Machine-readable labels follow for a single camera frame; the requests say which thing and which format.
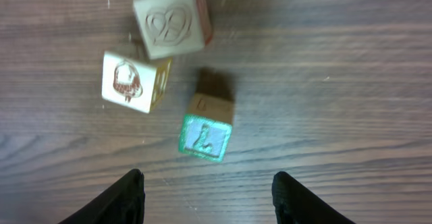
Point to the blue block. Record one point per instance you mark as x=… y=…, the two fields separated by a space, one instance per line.
x=173 y=27

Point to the acorn wooden block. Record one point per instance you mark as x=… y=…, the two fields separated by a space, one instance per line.
x=134 y=83

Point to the green top block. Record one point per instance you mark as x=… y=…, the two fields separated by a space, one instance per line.
x=207 y=127

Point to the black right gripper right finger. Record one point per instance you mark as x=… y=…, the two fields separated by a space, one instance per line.
x=296 y=204

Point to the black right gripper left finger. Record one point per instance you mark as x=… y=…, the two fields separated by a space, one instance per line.
x=122 y=203

